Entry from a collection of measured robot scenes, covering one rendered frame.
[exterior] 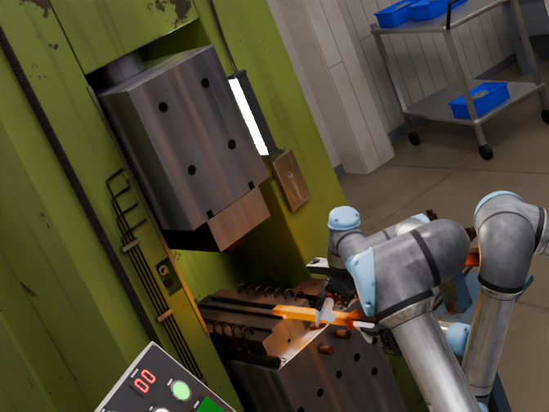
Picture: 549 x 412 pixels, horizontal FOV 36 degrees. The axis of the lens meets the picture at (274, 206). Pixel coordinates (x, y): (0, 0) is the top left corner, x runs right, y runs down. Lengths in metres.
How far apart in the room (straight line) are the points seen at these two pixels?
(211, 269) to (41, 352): 0.61
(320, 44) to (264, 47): 3.53
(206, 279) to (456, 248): 1.39
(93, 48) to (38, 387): 1.05
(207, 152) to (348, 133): 4.08
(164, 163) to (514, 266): 0.91
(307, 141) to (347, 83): 3.58
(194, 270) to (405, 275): 1.35
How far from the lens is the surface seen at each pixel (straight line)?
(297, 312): 2.40
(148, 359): 2.12
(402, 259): 1.58
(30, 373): 2.70
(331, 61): 6.17
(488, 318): 1.85
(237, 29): 2.55
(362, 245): 1.99
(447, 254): 1.59
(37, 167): 2.17
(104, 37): 2.29
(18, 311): 2.65
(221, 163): 2.29
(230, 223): 2.30
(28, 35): 2.20
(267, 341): 2.41
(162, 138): 2.18
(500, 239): 1.80
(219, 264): 2.88
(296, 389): 2.43
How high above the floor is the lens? 2.04
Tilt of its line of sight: 18 degrees down
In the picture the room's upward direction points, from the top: 23 degrees counter-clockwise
